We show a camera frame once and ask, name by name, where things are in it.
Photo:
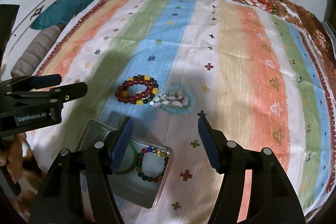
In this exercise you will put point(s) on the striped bolster pillow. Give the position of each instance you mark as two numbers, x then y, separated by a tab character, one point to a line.
36	51

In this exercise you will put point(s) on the striped colourful cloth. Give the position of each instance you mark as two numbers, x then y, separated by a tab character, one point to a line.
257	77

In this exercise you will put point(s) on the green jade bangle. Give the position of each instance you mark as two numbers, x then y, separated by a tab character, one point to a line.
129	160

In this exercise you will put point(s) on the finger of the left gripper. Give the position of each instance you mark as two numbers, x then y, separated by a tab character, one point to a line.
28	83
60	94

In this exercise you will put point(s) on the person's left hand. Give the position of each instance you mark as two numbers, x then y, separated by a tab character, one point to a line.
15	155

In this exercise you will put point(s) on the grey plastic crate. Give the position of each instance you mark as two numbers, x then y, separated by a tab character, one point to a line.
331	35

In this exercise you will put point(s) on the teal pillow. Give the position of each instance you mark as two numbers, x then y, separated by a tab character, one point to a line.
60	12

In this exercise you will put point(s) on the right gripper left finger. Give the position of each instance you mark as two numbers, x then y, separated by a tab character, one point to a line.
101	159

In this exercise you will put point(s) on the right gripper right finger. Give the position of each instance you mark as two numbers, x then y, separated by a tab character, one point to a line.
228	158

